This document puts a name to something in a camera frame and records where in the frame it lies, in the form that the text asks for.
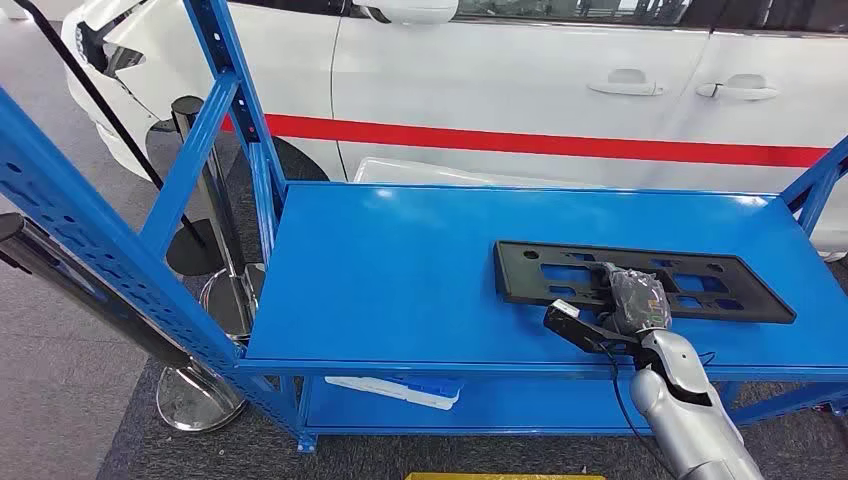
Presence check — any black plastic frame part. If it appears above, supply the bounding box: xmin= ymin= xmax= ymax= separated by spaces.
xmin=493 ymin=240 xmax=798 ymax=326

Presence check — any blue metal shelf rack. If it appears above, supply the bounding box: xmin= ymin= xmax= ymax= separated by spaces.
xmin=0 ymin=0 xmax=848 ymax=455

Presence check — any blue plastic bin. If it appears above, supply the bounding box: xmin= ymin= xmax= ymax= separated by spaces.
xmin=387 ymin=376 xmax=465 ymax=400

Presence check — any white car with red stripe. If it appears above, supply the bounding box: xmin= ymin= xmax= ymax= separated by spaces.
xmin=62 ymin=0 xmax=848 ymax=256

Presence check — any black pole stand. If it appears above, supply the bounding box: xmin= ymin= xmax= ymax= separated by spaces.
xmin=13 ymin=0 xmax=228 ymax=278

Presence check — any chrome stanchion post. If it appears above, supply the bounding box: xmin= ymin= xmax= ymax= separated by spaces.
xmin=0 ymin=211 xmax=246 ymax=433
xmin=170 ymin=95 xmax=266 ymax=340

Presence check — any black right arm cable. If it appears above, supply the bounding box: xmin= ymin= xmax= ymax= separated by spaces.
xmin=599 ymin=344 xmax=718 ymax=480

